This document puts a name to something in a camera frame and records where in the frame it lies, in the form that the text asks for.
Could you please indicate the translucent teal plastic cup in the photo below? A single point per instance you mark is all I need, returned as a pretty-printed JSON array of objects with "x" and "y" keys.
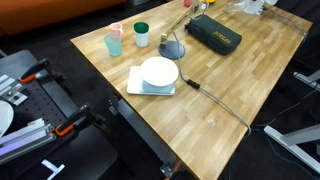
[{"x": 113, "y": 43}]

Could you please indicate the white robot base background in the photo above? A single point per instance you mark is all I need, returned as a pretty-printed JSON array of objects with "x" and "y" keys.
[{"x": 255, "y": 7}]

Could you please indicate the white bowl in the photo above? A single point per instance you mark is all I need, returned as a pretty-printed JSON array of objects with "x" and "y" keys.
[{"x": 159, "y": 71}]

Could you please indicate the white cup with green rim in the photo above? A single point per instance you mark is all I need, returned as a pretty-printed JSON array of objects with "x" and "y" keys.
[{"x": 141, "y": 34}]

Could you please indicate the pink plastic cup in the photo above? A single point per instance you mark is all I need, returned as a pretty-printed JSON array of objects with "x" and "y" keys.
[{"x": 116, "y": 28}]

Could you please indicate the pink cup lying down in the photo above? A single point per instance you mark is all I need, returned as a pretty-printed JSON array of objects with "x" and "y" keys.
[{"x": 187, "y": 3}]

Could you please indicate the clear plastic cup upturned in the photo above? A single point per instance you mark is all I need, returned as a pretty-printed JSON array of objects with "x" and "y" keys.
[{"x": 235, "y": 6}]

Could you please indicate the white kitchen scale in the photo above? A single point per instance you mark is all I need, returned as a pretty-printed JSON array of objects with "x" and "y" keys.
[{"x": 137, "y": 85}]

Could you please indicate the wooden desk lamp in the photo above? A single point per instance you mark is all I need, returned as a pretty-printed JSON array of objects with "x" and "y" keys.
[{"x": 173, "y": 49}]

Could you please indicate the dark green zippered case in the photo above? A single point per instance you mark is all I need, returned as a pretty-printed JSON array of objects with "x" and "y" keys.
[{"x": 214, "y": 35}]

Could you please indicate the black orange clamp near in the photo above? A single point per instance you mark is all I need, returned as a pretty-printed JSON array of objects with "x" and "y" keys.
[{"x": 79, "y": 120}]

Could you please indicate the black orange clamp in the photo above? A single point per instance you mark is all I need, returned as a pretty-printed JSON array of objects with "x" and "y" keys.
[
  {"x": 40, "y": 70},
  {"x": 79, "y": 120}
]

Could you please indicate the black orange clamp far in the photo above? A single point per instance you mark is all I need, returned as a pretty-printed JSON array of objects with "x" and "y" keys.
[{"x": 40, "y": 70}]

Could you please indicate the aluminium extrusion rail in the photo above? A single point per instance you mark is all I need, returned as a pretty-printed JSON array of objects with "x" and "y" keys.
[{"x": 36, "y": 134}]

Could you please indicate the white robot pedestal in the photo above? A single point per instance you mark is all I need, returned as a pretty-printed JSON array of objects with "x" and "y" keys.
[{"x": 6, "y": 116}]

